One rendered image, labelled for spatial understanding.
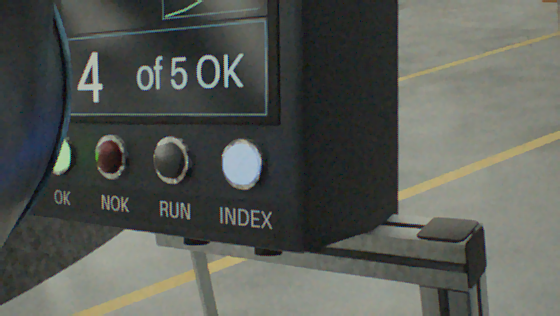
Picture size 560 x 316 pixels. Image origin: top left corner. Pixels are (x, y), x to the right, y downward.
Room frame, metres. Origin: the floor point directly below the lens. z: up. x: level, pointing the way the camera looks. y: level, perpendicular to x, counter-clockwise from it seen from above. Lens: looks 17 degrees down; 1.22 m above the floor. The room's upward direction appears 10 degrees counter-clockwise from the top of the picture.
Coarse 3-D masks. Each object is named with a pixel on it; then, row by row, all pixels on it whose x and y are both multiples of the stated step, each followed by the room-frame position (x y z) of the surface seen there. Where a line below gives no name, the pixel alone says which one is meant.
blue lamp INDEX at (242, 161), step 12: (240, 144) 0.35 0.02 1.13; (252, 144) 0.35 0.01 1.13; (228, 156) 0.35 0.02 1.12; (240, 156) 0.35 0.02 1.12; (252, 156) 0.35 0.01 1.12; (264, 156) 0.35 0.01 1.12; (228, 168) 0.35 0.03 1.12; (240, 168) 0.34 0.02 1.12; (252, 168) 0.34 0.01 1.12; (264, 168) 0.34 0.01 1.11; (228, 180) 0.35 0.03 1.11; (240, 180) 0.35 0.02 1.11; (252, 180) 0.35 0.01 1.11
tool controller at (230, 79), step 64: (64, 0) 0.46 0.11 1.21; (128, 0) 0.42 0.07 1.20; (192, 0) 0.39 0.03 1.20; (256, 0) 0.36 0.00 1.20; (320, 0) 0.36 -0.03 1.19; (384, 0) 0.42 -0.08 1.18; (128, 64) 0.41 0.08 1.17; (192, 64) 0.38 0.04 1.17; (256, 64) 0.36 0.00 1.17; (320, 64) 0.35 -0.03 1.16; (384, 64) 0.41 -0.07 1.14; (128, 128) 0.41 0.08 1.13; (192, 128) 0.38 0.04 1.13; (256, 128) 0.35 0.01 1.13; (320, 128) 0.35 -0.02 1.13; (384, 128) 0.40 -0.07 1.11; (64, 192) 0.44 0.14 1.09; (128, 192) 0.40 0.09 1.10; (192, 192) 0.37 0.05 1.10; (256, 192) 0.35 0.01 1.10; (320, 192) 0.34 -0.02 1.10; (384, 192) 0.39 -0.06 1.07
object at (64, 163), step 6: (66, 138) 0.44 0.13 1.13; (66, 144) 0.44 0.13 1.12; (66, 150) 0.44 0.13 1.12; (72, 150) 0.44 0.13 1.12; (60, 156) 0.43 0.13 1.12; (66, 156) 0.44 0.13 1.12; (72, 156) 0.44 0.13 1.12; (60, 162) 0.43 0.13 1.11; (66, 162) 0.44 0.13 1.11; (72, 162) 0.44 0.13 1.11; (54, 168) 0.44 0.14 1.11; (60, 168) 0.44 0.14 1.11; (66, 168) 0.43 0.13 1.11; (60, 174) 0.44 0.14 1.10
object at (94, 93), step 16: (112, 32) 0.43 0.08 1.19; (80, 48) 0.44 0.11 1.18; (96, 48) 0.43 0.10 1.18; (112, 48) 0.42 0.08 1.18; (80, 64) 0.44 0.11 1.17; (96, 64) 0.43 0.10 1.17; (112, 64) 0.42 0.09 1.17; (80, 80) 0.44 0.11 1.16; (96, 80) 0.43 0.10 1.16; (112, 80) 0.42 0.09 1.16; (80, 96) 0.44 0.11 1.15; (96, 96) 0.43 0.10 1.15; (112, 96) 0.42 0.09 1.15; (80, 112) 0.44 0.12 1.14; (96, 112) 0.43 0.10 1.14; (112, 112) 0.42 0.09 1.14
